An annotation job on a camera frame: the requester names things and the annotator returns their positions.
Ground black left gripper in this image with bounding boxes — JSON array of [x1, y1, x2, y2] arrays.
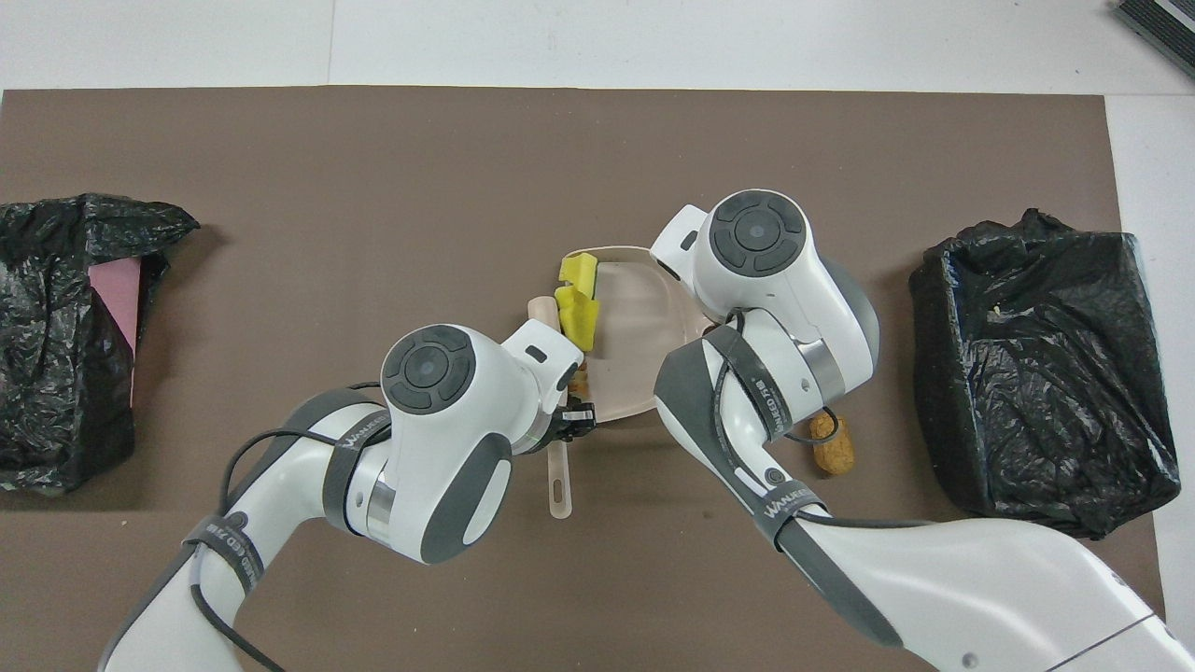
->
[[555, 399, 598, 438]]

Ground beige hand brush black bristles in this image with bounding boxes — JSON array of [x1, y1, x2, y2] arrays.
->
[[527, 296, 574, 520]]

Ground green topped yellow sponge piece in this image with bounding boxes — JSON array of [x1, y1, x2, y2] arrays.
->
[[555, 287, 604, 354]]

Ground black bag lined bin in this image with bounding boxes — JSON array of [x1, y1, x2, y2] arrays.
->
[[910, 207, 1182, 540]]

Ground brown table mat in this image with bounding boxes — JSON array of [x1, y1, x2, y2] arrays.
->
[[0, 87, 1171, 672]]

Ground brown cork nugget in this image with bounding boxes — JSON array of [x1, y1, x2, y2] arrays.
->
[[808, 413, 856, 476]]

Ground dark grey ribbed device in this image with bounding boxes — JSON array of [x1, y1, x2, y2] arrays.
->
[[1115, 0, 1195, 53]]

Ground pink bin with black bag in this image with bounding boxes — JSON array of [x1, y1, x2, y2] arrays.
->
[[0, 193, 201, 496]]

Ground small yellow sponge piece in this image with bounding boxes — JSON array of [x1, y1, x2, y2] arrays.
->
[[557, 252, 599, 292]]

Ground beige plastic dustpan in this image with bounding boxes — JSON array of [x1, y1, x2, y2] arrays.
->
[[558, 245, 718, 423]]

